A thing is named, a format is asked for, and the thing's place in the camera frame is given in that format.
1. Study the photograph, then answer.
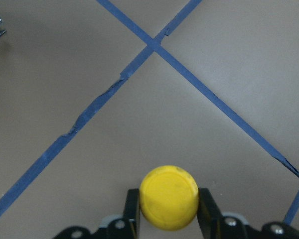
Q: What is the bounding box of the yellow push button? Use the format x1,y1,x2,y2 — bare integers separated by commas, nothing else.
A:
140,165,199,231

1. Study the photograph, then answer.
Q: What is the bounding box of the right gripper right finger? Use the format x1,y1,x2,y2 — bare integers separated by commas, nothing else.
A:
197,188,222,237

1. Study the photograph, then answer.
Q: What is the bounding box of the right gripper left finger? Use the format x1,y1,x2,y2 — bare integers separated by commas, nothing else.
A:
123,189,140,237

